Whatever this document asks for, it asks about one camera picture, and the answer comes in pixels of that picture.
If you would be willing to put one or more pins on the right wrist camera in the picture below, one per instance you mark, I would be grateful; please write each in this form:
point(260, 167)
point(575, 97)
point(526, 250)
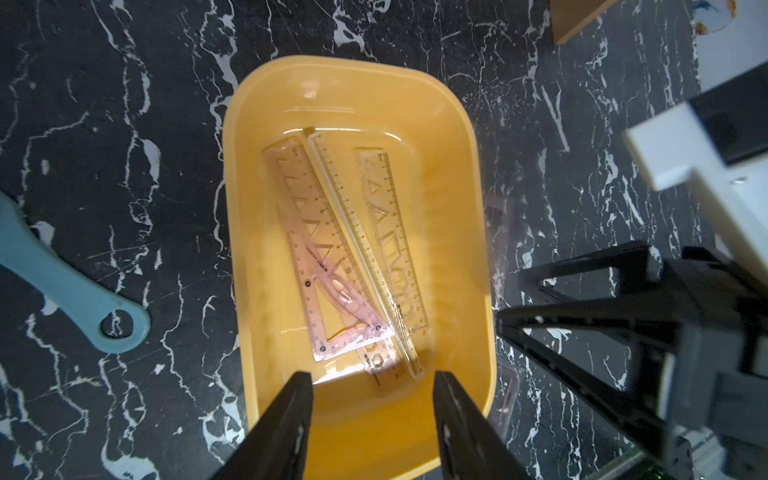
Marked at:
point(716, 144)

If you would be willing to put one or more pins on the small pink triangle ruler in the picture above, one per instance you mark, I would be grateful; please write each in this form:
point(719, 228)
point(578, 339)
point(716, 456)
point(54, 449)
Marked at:
point(499, 213)

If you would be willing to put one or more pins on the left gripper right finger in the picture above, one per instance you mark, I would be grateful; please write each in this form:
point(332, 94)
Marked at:
point(469, 448)

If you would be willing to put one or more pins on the wooden shelf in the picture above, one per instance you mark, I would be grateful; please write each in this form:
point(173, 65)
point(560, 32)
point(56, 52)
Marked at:
point(569, 17)

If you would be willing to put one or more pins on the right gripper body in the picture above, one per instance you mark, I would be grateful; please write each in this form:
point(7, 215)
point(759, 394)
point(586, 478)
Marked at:
point(705, 322)

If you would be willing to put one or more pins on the yellow storage box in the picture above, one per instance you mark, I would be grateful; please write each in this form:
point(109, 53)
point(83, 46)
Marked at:
point(358, 429)

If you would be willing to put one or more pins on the pink triangle set square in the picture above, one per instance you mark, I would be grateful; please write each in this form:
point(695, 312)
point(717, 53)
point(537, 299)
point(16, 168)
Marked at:
point(318, 279)

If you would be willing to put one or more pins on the clear plastic ruler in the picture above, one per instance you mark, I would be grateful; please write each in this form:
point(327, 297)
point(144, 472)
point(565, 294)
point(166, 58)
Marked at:
point(359, 225)

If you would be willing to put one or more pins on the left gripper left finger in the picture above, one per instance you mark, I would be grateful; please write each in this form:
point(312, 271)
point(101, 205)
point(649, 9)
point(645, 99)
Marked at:
point(277, 446)

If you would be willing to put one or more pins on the small clear ruler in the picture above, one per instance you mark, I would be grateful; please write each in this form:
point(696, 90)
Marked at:
point(383, 205)

